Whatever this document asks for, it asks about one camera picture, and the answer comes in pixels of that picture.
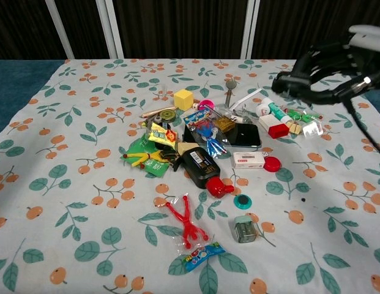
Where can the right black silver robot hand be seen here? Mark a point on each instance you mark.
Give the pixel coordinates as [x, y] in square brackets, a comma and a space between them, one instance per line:
[367, 39]

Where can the green toy in clear wrap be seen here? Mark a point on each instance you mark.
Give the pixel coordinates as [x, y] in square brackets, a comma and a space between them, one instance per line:
[303, 115]

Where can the clear plastic cube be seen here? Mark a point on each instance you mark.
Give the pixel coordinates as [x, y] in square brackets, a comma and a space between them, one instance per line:
[312, 129]

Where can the beige small clips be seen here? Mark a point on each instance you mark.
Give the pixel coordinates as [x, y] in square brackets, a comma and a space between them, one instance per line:
[293, 127]

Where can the white green toothpaste tube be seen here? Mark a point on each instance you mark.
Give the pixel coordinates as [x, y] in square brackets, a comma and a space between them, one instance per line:
[277, 111]

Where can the white box with red cap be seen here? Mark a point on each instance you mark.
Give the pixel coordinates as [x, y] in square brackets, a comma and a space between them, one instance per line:
[273, 126]

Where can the white plastic strip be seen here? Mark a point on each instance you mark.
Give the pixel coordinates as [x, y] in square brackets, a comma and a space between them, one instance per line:
[246, 98]

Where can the metal strainer spoon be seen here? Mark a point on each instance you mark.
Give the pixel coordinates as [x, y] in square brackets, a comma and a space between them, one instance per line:
[230, 88]

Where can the black phone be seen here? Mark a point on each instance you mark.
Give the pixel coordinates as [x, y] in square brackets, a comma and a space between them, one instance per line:
[246, 135]

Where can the red round cap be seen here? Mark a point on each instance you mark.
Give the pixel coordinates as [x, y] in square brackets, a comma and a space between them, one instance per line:
[272, 164]

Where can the gold padlock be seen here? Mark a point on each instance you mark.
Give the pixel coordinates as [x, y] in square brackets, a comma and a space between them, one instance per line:
[224, 123]

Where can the white case with pink label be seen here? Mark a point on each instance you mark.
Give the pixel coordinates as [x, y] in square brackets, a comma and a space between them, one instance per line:
[248, 160]

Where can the pink round toy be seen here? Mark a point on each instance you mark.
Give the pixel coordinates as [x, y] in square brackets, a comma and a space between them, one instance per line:
[205, 103]

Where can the blue sticky figure packet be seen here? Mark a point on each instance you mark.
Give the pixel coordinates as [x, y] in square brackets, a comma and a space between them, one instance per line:
[208, 131]

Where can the small white dice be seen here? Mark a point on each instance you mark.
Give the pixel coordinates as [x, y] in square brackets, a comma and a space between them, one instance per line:
[194, 106]

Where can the yellow cube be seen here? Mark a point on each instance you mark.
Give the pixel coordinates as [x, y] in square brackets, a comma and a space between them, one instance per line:
[184, 99]

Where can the teal round magnet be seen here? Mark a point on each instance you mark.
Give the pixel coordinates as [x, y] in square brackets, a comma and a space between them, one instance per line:
[243, 201]

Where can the black bottle with red cap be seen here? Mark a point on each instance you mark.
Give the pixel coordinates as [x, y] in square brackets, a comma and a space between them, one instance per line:
[203, 168]

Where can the tan card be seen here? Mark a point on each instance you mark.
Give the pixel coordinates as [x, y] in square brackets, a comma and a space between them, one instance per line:
[185, 147]

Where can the green round disc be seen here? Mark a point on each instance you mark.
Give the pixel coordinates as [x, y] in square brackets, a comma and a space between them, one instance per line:
[167, 115]

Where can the black clip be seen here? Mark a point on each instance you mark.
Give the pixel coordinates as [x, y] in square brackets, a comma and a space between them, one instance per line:
[166, 125]

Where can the yellow snack packet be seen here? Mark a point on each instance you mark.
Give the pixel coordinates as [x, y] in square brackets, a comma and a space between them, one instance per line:
[162, 134]

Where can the green tea packet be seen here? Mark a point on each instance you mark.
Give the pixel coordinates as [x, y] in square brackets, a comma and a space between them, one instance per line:
[142, 147]

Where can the yellow sticky figure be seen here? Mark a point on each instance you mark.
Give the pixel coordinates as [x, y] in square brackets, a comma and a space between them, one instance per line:
[142, 158]

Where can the red sticky figure packet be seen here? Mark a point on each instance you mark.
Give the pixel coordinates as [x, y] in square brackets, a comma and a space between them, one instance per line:
[188, 225]

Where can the blue candy packet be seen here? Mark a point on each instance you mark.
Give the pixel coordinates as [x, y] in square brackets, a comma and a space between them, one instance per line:
[205, 254]

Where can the floral white tablecloth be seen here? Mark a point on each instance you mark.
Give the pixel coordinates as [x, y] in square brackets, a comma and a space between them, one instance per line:
[85, 214]

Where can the white double frame post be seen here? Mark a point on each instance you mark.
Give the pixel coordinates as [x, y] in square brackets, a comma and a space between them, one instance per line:
[110, 29]
[250, 29]

